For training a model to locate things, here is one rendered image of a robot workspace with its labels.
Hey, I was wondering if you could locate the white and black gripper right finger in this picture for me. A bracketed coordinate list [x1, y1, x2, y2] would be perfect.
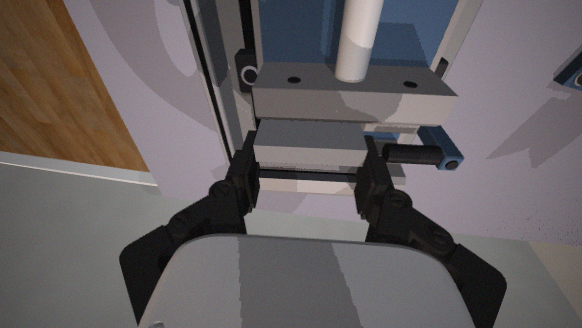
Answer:
[354, 135, 507, 328]

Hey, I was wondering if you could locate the grey rectangular block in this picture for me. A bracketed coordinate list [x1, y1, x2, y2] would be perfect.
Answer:
[253, 119, 368, 195]

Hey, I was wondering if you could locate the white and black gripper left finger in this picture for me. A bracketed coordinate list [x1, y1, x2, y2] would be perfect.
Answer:
[119, 130, 260, 326]

